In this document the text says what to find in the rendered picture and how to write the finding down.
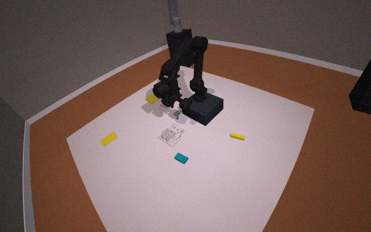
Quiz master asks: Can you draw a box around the small teal block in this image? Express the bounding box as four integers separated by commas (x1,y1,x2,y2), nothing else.
174,153,188,164

